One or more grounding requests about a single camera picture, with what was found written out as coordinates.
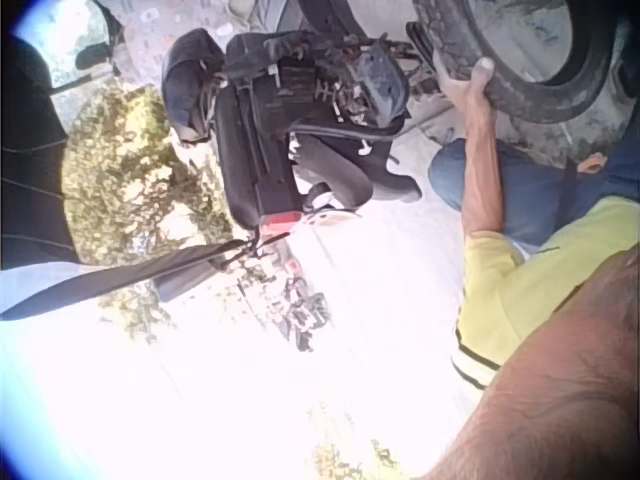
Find person's left hand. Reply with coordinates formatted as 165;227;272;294
432;48;497;126

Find black rubber tyre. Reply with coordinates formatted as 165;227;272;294
409;0;627;127

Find person's legs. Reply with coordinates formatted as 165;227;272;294
427;119;640;254

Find small orange object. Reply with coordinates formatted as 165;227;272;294
577;152;609;175

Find black motorcycle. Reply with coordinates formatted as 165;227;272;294
159;27;427;239

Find distant parked motorcycle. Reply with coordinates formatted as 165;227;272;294
269;272;332;352

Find green leafy tree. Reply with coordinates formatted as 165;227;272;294
58;83;237;269

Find black canopy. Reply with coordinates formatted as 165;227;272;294
0;34;82;272

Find black handlebar mirror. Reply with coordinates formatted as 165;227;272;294
48;0;127;97

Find black canopy strap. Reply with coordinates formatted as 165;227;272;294
0;237;294;322

